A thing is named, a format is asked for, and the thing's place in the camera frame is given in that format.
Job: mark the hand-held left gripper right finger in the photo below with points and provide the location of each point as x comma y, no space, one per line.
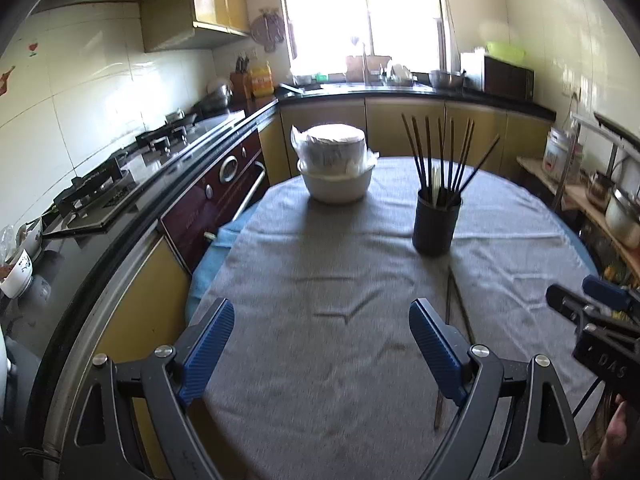
435,350

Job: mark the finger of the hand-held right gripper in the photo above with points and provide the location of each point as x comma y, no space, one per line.
567,302
607,292

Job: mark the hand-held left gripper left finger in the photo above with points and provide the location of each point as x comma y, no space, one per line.
207,350

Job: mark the dark chopstick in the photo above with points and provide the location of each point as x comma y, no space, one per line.
448,295
462,310

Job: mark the black perforated utensil holder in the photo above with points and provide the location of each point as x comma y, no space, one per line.
435,230

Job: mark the group of dark chopsticks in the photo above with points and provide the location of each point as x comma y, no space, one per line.
428,155

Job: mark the person's right hand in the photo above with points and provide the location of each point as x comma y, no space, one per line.
620,435

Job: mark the yellow base cabinet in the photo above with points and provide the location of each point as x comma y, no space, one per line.
140,300
400,125

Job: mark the wooden shelf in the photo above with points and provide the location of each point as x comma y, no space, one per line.
585,200

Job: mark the metal kettle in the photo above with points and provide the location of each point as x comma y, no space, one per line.
600,190

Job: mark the grey tablecloth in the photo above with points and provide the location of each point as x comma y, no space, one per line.
340,260

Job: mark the white rice cooker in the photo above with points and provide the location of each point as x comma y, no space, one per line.
562,155

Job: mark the dark red oven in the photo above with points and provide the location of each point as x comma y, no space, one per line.
220,195

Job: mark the white plastic spoon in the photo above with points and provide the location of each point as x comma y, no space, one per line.
437,182

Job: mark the black gas cooktop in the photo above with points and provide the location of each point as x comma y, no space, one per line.
125,180

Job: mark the white ceramic bowl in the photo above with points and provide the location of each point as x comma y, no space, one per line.
337,187

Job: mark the white printed bowl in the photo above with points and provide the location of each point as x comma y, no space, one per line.
17,275

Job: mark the small white bowl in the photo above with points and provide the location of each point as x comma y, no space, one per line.
30,240

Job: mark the plastic-wrapped stack of bowls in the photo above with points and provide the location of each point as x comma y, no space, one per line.
332,147

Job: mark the black microwave oven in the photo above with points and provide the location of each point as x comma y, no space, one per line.
505,80

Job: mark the metal basin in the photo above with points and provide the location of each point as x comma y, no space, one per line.
445,80

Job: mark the stack of metal bowls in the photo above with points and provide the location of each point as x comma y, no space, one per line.
217,92

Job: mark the green plastic basin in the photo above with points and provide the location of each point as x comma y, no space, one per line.
506,51

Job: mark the yellow oil bottle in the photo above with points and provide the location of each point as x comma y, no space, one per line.
261,82

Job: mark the wooden knife block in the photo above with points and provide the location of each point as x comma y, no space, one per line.
241,79

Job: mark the dish rack with dishes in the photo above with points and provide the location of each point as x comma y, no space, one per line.
397,76

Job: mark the metal faucet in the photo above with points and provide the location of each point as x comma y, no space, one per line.
365,67

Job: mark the wooden cutting board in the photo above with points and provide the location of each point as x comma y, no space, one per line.
355,67

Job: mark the kitchen window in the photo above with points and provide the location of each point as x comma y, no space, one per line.
400,35

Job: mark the metal frame rack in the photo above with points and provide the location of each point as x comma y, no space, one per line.
600,127

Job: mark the white wall socket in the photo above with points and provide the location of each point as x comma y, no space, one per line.
575,95

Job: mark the red wall sticker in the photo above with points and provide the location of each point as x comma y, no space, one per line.
5,80
32,49

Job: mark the yellow wall cabinet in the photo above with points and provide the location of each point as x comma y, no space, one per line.
210,0

